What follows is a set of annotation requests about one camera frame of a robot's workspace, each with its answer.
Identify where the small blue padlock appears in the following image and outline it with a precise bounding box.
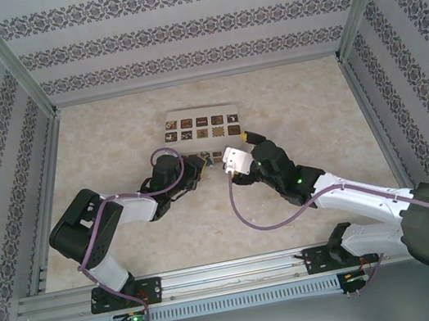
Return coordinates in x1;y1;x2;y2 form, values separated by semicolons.
201;150;215;170

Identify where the wooden board with picture tiles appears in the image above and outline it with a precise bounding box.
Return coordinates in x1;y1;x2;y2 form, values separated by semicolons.
159;99;249;174

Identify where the small orange-lit circuit board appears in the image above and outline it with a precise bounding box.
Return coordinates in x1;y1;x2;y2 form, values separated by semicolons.
339;268;372;293

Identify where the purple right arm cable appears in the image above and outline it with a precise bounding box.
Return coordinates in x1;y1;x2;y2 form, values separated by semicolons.
223;134;429;316

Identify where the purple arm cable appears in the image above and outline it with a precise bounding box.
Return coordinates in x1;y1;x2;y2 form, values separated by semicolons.
223;134;429;316
59;144;215;321

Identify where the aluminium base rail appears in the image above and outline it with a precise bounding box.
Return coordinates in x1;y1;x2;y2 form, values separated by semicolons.
13;227;423;321

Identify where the aluminium side floor rail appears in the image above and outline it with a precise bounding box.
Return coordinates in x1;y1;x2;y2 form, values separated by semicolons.
0;111;93;297
336;47;427;206

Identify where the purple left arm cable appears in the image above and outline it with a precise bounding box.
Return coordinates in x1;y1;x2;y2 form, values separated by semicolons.
59;144;215;321

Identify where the white slotted cable duct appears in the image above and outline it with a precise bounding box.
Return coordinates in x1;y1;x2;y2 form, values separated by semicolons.
71;274;343;321

